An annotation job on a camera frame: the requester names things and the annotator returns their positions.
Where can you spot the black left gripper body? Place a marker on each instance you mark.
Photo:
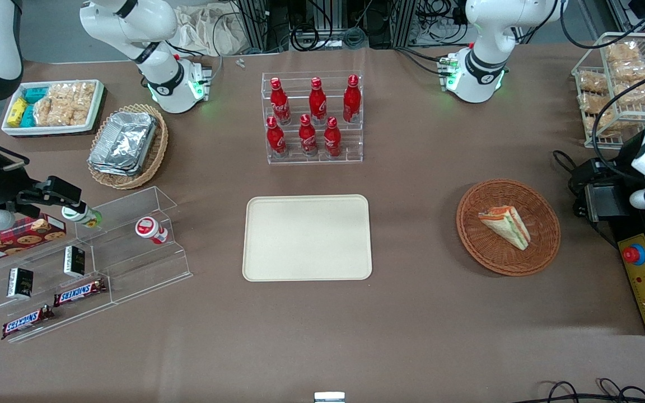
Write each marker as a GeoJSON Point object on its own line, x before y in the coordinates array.
{"type": "Point", "coordinates": [620, 168]}

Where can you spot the triangle sandwich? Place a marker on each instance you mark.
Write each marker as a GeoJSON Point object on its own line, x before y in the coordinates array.
{"type": "Point", "coordinates": [506, 225]}

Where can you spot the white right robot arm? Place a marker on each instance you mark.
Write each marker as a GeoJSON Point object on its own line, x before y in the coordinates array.
{"type": "Point", "coordinates": [154, 33]}

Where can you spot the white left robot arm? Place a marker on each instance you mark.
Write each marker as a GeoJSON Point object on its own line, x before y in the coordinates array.
{"type": "Point", "coordinates": [487, 50]}

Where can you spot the white rectangular snack tray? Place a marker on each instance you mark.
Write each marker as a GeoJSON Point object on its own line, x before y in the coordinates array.
{"type": "Point", "coordinates": [54, 130]}

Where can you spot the aluminium foil tray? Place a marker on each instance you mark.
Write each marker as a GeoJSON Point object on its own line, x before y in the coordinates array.
{"type": "Point", "coordinates": [124, 140]}
{"type": "Point", "coordinates": [126, 170]}

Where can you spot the light wicker basket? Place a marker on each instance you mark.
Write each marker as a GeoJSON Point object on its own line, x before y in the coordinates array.
{"type": "Point", "coordinates": [154, 159]}

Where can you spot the brown wicker basket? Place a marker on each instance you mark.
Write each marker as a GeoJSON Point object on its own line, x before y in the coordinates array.
{"type": "Point", "coordinates": [501, 254]}

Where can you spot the beige plastic tray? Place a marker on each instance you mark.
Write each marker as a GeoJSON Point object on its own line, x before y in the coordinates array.
{"type": "Point", "coordinates": [307, 237]}

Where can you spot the green capped small bottle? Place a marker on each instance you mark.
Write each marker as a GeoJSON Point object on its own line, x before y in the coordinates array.
{"type": "Point", "coordinates": [88, 218]}

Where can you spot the black side platform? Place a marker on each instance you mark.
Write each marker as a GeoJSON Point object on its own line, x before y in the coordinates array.
{"type": "Point", "coordinates": [630, 224]}

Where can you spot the red cookie box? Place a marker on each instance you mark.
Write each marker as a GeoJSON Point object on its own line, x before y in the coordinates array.
{"type": "Point", "coordinates": [26, 240]}

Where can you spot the brown snack pack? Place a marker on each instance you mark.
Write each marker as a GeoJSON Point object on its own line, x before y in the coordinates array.
{"type": "Point", "coordinates": [631, 70]}
{"type": "Point", "coordinates": [592, 81]}
{"type": "Point", "coordinates": [623, 51]}
{"type": "Point", "coordinates": [639, 90]}
{"type": "Point", "coordinates": [599, 123]}
{"type": "Point", "coordinates": [596, 102]}

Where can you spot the red emergency stop button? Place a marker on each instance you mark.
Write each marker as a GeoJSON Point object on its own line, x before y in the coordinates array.
{"type": "Point", "coordinates": [634, 254]}

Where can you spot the small black box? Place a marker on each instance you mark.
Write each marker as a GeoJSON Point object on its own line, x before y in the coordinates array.
{"type": "Point", "coordinates": [20, 282]}
{"type": "Point", "coordinates": [74, 261]}

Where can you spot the teal snack packet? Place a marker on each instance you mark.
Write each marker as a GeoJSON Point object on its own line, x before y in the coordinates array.
{"type": "Point", "coordinates": [28, 116]}
{"type": "Point", "coordinates": [36, 93]}

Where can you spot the yellow snack packet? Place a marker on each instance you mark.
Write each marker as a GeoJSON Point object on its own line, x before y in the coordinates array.
{"type": "Point", "coordinates": [17, 112]}

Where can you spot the rice cracker pack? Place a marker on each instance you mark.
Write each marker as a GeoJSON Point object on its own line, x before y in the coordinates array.
{"type": "Point", "coordinates": [48, 112]}
{"type": "Point", "coordinates": [79, 101]}

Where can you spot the red capped small bottle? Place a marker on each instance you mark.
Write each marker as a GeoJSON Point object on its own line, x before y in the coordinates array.
{"type": "Point", "coordinates": [152, 229]}

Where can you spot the snickers bar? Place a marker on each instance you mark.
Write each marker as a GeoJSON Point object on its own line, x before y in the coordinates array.
{"type": "Point", "coordinates": [27, 322]}
{"type": "Point", "coordinates": [80, 291]}

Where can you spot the clear acrylic stepped display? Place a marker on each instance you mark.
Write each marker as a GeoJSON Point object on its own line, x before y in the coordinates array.
{"type": "Point", "coordinates": [132, 268]}

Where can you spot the red cola bottle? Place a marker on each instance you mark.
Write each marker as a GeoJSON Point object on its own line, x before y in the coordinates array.
{"type": "Point", "coordinates": [351, 101]}
{"type": "Point", "coordinates": [280, 103]}
{"type": "Point", "coordinates": [332, 139]}
{"type": "Point", "coordinates": [307, 137]}
{"type": "Point", "coordinates": [276, 139]}
{"type": "Point", "coordinates": [317, 103]}

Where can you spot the clear acrylic bottle rack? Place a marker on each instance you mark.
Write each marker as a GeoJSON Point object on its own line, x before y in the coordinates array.
{"type": "Point", "coordinates": [314, 154]}

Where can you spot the aluminium frame post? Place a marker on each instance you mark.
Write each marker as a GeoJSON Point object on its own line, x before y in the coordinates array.
{"type": "Point", "coordinates": [255, 25]}
{"type": "Point", "coordinates": [403, 22]}

